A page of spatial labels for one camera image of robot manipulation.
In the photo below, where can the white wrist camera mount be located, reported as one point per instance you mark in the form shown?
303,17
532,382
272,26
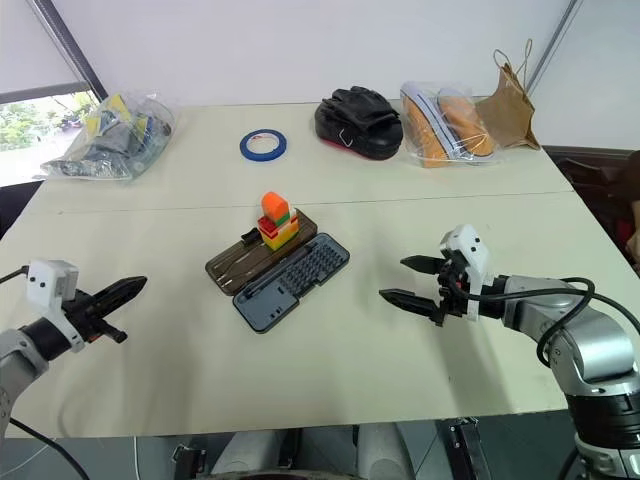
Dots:
45,282
475,255

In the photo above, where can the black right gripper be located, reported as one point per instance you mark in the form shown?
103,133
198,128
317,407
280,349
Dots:
452,300

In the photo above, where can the brown paper bag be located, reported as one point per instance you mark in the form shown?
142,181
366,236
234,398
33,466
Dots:
510,115

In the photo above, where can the dark diagonal frame pole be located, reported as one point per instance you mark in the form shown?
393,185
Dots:
75,55

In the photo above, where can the screwdriver bit case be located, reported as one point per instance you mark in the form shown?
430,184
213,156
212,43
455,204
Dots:
295,280

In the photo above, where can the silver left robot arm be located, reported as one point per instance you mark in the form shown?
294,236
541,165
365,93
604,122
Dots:
27,342

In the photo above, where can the black boxing pad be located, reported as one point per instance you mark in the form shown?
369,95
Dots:
360,125

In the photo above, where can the colourful toy block stack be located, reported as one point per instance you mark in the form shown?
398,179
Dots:
277,225

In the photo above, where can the black table bracket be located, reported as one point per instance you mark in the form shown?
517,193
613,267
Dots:
467,447
190,459

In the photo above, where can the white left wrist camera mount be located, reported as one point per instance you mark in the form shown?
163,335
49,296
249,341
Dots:
45,282

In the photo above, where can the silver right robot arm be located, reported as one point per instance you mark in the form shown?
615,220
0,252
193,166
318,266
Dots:
585,335

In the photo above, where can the dark brown chair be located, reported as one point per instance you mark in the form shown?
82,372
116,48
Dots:
600,185

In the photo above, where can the dark window frame bar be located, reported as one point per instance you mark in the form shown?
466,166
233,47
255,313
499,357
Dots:
45,92

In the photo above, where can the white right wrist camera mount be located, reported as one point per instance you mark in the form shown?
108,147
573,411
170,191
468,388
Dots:
475,255

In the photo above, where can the clear bag of packets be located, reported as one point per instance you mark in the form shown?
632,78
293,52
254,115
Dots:
115,140

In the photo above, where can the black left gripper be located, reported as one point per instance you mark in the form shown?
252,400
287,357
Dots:
82,312

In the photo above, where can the small black clip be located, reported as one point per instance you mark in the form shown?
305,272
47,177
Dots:
250,236

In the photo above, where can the orange canvas shoe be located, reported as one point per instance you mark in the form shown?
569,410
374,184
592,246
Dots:
425,130
470,122

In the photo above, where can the grey diagonal frame pole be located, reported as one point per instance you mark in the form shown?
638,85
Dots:
555,47

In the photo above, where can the clear plastic shoe bag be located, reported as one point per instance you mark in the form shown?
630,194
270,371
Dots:
415,147

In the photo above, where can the blue tape roll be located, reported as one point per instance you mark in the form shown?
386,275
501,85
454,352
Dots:
247,150

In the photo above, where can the white rounded robot leg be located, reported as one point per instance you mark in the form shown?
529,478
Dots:
250,452
390,450

